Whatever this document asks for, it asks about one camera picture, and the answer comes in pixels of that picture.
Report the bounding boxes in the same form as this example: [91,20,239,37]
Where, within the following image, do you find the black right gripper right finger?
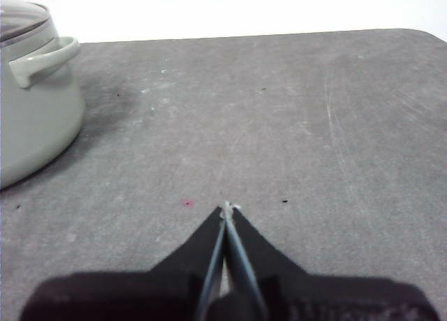
[223,204,439,321]

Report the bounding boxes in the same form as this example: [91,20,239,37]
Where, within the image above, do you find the pale green electric cooking pot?
[0,27,87,190]

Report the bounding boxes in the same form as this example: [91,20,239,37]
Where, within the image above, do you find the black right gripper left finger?
[20,205,228,321]

